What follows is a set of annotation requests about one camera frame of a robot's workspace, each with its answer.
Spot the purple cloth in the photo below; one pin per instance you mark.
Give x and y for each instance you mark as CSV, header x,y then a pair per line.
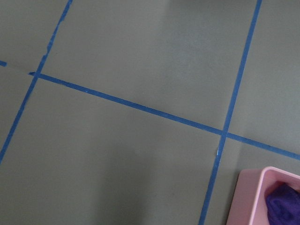
x,y
283,206

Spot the pink bin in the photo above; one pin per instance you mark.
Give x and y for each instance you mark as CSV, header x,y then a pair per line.
x,y
253,186

